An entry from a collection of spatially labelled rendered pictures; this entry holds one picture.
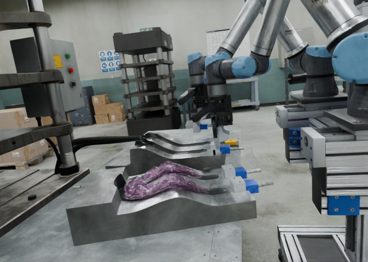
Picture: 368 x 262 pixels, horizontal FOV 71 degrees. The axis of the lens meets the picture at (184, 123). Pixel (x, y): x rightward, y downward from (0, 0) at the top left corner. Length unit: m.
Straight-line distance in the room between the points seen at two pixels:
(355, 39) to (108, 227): 0.75
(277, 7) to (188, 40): 6.56
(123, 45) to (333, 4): 4.52
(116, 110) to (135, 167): 6.57
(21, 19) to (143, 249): 1.04
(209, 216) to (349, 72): 0.50
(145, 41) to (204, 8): 3.03
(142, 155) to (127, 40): 4.10
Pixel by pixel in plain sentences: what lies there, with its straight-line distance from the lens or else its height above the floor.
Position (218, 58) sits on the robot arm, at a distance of 0.98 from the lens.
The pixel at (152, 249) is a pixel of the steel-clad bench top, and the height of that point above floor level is 0.80.
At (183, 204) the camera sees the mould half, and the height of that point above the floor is 0.87.
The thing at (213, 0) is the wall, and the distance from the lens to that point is 7.63.
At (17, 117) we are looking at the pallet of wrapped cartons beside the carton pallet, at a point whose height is 0.83.
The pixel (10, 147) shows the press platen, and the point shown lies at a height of 1.00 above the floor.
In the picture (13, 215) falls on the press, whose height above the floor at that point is 0.78.
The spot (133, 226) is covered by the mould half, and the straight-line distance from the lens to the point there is 0.75.
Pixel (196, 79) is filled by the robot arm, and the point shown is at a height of 1.17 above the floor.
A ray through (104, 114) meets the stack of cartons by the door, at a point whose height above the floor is 0.26.
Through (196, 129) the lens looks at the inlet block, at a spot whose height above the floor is 0.92.
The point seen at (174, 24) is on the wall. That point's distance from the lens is 7.59.
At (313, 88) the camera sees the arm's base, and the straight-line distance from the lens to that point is 1.34.
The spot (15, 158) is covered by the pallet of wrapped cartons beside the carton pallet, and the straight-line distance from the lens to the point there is 4.79.
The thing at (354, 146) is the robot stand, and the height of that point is 0.96.
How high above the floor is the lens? 1.22
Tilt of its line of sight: 11 degrees down
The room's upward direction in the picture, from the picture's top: 6 degrees counter-clockwise
